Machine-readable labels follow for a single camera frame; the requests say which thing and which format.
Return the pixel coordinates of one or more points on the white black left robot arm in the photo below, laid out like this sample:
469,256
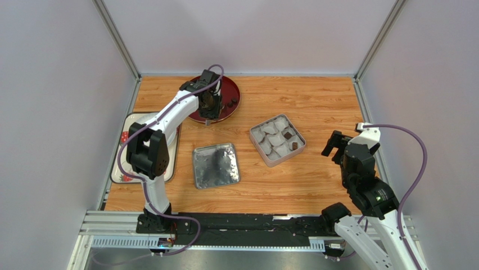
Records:
147,145

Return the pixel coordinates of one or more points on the silver square tin lid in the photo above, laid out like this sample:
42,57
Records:
215,166

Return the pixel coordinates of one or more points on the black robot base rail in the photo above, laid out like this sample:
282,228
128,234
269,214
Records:
263,231

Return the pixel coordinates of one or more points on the dark red round tray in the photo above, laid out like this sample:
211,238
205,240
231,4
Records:
229,90

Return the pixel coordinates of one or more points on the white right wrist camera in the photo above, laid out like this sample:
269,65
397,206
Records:
367,136

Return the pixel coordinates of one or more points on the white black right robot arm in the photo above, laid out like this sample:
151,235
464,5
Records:
375,199

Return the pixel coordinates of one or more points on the white scalloped plate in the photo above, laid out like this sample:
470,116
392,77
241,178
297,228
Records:
142,118

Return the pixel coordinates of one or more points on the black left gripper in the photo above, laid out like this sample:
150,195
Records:
215,113

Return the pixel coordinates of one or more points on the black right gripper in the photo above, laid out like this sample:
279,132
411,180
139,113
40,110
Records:
337,147

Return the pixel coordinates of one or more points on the pink square chocolate tin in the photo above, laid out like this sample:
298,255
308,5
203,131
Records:
267,137

